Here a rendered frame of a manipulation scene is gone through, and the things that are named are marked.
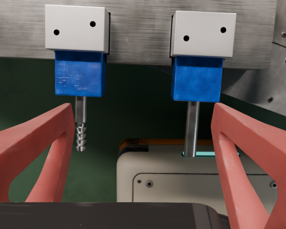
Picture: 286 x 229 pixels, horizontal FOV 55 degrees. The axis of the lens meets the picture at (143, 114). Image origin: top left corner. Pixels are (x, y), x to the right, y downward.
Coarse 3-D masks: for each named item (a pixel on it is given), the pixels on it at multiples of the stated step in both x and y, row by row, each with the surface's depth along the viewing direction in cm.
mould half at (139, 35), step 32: (0, 0) 25; (32, 0) 25; (64, 0) 25; (96, 0) 25; (128, 0) 25; (160, 0) 25; (192, 0) 25; (224, 0) 25; (256, 0) 25; (0, 32) 26; (32, 32) 26; (128, 32) 25; (160, 32) 25; (256, 32) 25; (128, 64) 30; (160, 64) 26; (224, 64) 26; (256, 64) 26
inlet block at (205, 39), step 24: (192, 24) 23; (216, 24) 23; (192, 48) 23; (216, 48) 23; (192, 72) 25; (216, 72) 25; (192, 96) 25; (216, 96) 25; (192, 120) 26; (192, 144) 26
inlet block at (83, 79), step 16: (48, 16) 23; (64, 16) 23; (80, 16) 23; (96, 16) 23; (48, 32) 23; (64, 32) 23; (80, 32) 23; (96, 32) 23; (48, 48) 23; (64, 48) 23; (80, 48) 23; (96, 48) 23; (64, 64) 25; (80, 64) 25; (96, 64) 25; (64, 80) 25; (80, 80) 25; (96, 80) 25; (80, 96) 26; (96, 96) 25; (80, 112) 26; (80, 128) 26; (80, 144) 27
